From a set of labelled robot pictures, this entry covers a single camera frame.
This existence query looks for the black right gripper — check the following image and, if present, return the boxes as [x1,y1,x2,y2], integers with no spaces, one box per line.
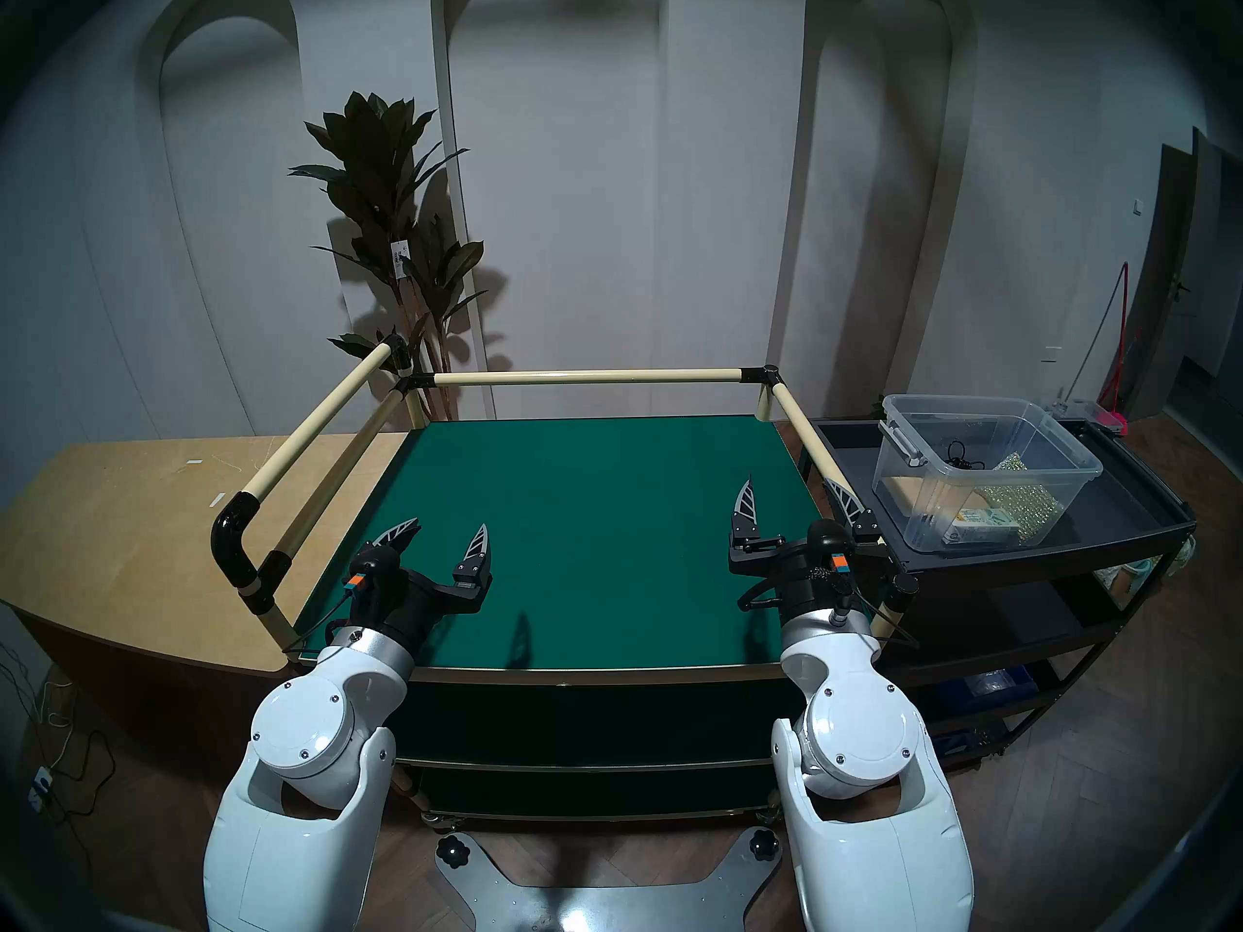
[728,477,919,618]

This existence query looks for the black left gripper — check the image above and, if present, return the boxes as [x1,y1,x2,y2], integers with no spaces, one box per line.
[335,517,492,661]

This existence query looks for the clear plastic storage box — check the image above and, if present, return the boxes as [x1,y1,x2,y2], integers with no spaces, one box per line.
[871,393,1104,554]

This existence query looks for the blue item on cart shelf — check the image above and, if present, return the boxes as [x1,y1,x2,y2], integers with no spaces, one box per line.
[961,666,1035,698]

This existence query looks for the green white carton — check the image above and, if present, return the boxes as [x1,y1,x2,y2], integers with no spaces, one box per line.
[942,513,1021,548]

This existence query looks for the glittery gold cloth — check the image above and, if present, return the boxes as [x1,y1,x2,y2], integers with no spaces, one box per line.
[976,451,1064,533]

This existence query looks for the beige wooden table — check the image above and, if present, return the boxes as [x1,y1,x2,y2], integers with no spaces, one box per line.
[0,433,409,747]

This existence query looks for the black utility cart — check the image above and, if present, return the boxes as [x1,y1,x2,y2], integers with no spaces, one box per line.
[801,416,1197,771]

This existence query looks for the red broom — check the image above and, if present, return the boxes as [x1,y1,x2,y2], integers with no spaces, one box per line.
[1097,262,1132,438]

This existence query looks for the tall dark green plant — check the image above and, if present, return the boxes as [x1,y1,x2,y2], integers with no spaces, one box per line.
[288,90,487,421]

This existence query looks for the dark door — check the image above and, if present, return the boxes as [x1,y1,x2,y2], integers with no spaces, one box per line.
[1131,129,1243,446]

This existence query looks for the green-top table with rail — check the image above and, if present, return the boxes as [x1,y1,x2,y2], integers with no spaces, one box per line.
[286,416,875,829]

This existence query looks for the cream pipe rail frame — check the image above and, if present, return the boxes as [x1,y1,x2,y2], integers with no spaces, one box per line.
[211,335,919,649]

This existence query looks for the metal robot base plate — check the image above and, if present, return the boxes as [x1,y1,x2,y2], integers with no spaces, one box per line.
[434,828,783,932]

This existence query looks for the floor cables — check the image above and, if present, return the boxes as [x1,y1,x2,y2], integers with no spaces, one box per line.
[0,639,118,824]

